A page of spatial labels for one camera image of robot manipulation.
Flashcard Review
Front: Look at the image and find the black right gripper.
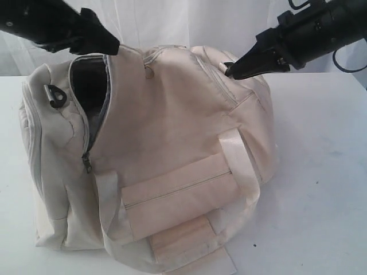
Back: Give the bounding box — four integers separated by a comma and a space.
225, 1, 366, 80

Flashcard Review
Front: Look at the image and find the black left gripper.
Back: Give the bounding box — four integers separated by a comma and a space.
1, 0, 120, 56

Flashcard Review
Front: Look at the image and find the cream duffel bag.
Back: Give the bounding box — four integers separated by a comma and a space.
19, 45, 276, 274

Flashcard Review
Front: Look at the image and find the white backdrop curtain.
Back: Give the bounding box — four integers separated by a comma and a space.
1, 1, 366, 76

